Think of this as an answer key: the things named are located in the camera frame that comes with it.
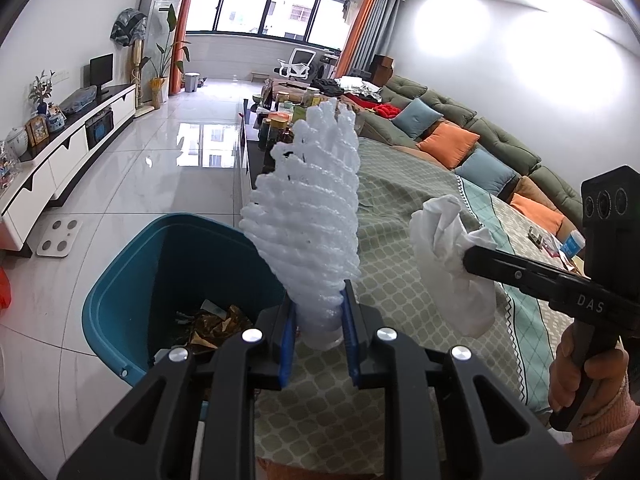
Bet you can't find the tall potted plant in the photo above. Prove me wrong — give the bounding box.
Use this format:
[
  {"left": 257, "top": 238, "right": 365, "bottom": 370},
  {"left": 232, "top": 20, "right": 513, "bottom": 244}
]
[{"left": 140, "top": 2, "right": 192, "bottom": 108}]

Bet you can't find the orange grey curtain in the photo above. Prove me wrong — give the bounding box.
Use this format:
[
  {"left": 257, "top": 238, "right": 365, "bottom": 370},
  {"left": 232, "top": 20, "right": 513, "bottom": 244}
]
[
  {"left": 335, "top": 0, "right": 401, "bottom": 81},
  {"left": 169, "top": 0, "right": 206, "bottom": 96}
]

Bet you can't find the white standing air conditioner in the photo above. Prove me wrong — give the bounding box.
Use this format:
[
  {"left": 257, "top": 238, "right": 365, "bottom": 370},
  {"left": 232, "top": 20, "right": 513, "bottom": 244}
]
[{"left": 139, "top": 0, "right": 188, "bottom": 108}]

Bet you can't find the white clothes pile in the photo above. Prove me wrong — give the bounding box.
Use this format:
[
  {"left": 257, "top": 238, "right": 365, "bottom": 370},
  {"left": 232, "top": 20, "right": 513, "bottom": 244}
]
[{"left": 335, "top": 76, "right": 383, "bottom": 103}]

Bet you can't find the person's right hand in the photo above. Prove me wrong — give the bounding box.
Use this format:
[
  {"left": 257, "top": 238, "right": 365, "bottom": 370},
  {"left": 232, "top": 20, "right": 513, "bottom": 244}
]
[{"left": 547, "top": 327, "right": 632, "bottom": 416}]

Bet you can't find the white plastic bag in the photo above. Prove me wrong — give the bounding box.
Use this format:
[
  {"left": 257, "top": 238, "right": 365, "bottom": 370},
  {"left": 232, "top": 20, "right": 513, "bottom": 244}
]
[{"left": 409, "top": 195, "right": 498, "bottom": 338}]

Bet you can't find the blue cushion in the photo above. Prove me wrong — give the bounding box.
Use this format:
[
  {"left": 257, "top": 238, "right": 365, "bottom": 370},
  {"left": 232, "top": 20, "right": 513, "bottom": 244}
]
[
  {"left": 454, "top": 147, "right": 521, "bottom": 197},
  {"left": 391, "top": 97, "right": 445, "bottom": 141}
]

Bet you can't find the blue cloth bundle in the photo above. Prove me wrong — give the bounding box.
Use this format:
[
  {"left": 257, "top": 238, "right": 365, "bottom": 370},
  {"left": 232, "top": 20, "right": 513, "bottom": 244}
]
[{"left": 60, "top": 85, "right": 98, "bottom": 113}]

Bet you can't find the white TV cabinet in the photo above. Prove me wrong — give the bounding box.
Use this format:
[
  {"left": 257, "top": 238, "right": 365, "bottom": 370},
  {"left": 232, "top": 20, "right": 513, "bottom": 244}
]
[{"left": 0, "top": 82, "right": 138, "bottom": 251}]

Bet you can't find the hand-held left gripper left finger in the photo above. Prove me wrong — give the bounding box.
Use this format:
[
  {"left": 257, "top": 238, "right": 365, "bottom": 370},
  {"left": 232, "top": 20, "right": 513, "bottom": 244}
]
[{"left": 57, "top": 285, "right": 301, "bottom": 480}]

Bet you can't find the person's right forearm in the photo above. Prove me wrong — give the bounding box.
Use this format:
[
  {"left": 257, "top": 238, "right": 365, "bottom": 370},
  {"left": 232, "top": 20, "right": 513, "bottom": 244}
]
[{"left": 545, "top": 375, "right": 640, "bottom": 480}]

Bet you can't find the cloth-covered standing fan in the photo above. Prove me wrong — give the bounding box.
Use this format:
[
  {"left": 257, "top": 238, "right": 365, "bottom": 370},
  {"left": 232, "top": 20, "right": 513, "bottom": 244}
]
[{"left": 110, "top": 7, "right": 148, "bottom": 83}]

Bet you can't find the green sofa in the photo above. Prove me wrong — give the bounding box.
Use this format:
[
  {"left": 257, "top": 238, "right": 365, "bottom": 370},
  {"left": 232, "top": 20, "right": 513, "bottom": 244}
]
[{"left": 345, "top": 74, "right": 586, "bottom": 241}]

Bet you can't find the window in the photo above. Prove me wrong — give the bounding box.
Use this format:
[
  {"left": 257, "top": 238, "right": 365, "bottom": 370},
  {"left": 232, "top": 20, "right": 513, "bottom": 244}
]
[{"left": 187, "top": 0, "right": 358, "bottom": 46}]

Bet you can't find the patterned tablecloth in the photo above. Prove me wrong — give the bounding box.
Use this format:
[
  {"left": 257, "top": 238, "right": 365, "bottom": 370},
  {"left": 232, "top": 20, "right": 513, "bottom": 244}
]
[{"left": 252, "top": 137, "right": 621, "bottom": 461}]

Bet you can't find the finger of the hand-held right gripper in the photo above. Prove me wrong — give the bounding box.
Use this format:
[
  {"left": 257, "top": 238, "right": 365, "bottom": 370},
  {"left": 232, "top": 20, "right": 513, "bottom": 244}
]
[{"left": 462, "top": 245, "right": 588, "bottom": 311}]

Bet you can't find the picture frame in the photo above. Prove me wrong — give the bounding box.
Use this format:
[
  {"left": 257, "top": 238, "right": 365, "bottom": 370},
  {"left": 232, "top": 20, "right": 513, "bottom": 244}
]
[{"left": 25, "top": 115, "right": 50, "bottom": 147}]

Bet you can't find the black bag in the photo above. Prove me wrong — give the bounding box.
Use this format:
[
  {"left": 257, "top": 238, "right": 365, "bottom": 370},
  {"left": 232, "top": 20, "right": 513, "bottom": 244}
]
[{"left": 310, "top": 77, "right": 346, "bottom": 97}]

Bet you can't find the red cloth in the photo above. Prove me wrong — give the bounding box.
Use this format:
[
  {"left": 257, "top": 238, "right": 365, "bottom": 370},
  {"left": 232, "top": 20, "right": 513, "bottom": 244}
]
[{"left": 345, "top": 92, "right": 403, "bottom": 120}]

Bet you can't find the white foam fruit net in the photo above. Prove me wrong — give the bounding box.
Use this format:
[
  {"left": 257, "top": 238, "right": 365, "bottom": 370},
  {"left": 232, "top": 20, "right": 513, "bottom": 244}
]
[{"left": 239, "top": 97, "right": 362, "bottom": 351}]

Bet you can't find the black monitor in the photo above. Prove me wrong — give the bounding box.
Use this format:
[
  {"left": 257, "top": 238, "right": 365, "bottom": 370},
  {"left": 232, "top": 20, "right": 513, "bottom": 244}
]
[{"left": 89, "top": 53, "right": 115, "bottom": 96}]

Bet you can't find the coffee table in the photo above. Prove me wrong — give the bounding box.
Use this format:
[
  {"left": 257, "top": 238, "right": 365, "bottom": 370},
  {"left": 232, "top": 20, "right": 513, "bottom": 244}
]
[{"left": 235, "top": 87, "right": 361, "bottom": 196}]

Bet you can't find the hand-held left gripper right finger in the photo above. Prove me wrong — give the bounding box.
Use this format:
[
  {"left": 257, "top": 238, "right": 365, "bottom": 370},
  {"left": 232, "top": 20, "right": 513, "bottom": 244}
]
[{"left": 340, "top": 280, "right": 581, "bottom": 480}]

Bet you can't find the orange cushion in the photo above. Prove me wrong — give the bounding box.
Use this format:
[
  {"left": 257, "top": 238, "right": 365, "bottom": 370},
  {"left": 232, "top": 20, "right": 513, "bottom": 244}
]
[
  {"left": 509, "top": 192, "right": 566, "bottom": 233},
  {"left": 416, "top": 121, "right": 481, "bottom": 171}
]

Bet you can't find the white office chair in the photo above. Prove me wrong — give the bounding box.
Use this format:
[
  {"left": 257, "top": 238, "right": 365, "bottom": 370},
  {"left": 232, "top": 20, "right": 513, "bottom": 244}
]
[{"left": 276, "top": 47, "right": 317, "bottom": 80}]

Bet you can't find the blue trash bin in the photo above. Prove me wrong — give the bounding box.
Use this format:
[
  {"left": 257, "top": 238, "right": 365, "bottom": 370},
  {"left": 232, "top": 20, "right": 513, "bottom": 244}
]
[{"left": 81, "top": 212, "right": 296, "bottom": 388}]

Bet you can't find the white bathroom scale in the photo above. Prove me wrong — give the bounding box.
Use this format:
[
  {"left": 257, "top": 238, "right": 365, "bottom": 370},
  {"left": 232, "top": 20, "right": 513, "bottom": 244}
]
[{"left": 36, "top": 219, "right": 83, "bottom": 258}]

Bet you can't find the vase with flowers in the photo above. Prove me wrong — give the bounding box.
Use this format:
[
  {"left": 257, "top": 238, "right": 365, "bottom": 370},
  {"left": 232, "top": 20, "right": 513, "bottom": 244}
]
[{"left": 28, "top": 70, "right": 57, "bottom": 116}]

